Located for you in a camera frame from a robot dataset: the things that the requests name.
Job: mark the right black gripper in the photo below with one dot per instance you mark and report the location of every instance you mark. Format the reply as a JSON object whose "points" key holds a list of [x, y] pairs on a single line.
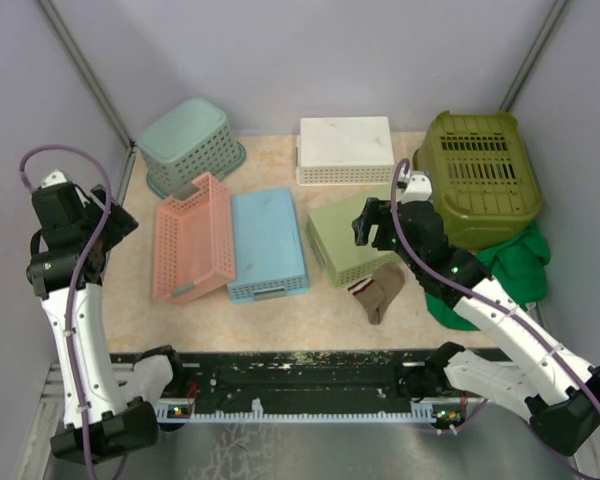
{"points": [[376, 212]]}

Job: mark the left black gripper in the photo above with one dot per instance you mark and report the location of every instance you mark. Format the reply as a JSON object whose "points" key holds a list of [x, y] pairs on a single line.
{"points": [[120, 223]]}

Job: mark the pale green basket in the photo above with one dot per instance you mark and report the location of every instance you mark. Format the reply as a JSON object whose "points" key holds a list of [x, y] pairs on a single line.
{"points": [[331, 237]]}

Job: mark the white perforated basket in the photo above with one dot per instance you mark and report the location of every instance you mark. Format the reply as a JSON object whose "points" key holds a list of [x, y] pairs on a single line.
{"points": [[344, 151]]}

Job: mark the pink tray basket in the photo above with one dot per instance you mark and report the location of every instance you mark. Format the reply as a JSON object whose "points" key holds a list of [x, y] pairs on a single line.
{"points": [[193, 244]]}

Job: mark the teal lattice basket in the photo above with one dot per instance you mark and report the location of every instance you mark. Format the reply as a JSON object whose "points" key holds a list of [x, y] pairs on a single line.
{"points": [[191, 139]]}

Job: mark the large olive green basket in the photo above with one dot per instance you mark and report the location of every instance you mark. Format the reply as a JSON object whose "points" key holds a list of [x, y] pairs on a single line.
{"points": [[483, 182]]}

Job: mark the light blue tray basket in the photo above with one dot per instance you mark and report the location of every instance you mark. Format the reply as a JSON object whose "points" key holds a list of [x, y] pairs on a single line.
{"points": [[269, 255]]}

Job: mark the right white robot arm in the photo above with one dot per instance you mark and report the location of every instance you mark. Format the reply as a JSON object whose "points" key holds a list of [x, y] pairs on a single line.
{"points": [[555, 391]]}

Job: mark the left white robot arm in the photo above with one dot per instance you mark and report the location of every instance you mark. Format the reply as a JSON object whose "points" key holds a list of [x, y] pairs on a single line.
{"points": [[103, 419]]}

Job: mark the brown striped sock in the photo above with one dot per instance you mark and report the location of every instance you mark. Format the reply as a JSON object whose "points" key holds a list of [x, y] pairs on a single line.
{"points": [[376, 293]]}

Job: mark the green cloth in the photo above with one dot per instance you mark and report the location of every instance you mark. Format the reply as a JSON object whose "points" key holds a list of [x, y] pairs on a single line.
{"points": [[519, 265]]}

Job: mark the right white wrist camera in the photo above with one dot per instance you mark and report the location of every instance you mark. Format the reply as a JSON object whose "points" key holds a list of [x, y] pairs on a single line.
{"points": [[414, 186]]}

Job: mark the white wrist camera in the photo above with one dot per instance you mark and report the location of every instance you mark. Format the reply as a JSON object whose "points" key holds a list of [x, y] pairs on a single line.
{"points": [[56, 177], [414, 186]]}

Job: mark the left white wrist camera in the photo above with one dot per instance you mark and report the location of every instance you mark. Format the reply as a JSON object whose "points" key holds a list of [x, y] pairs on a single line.
{"points": [[56, 177]]}

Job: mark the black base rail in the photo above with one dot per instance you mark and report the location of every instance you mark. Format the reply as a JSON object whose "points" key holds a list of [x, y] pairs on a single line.
{"points": [[306, 382]]}

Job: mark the aluminium frame rail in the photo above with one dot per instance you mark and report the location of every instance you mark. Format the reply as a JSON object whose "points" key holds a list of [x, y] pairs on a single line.
{"points": [[54, 386]]}

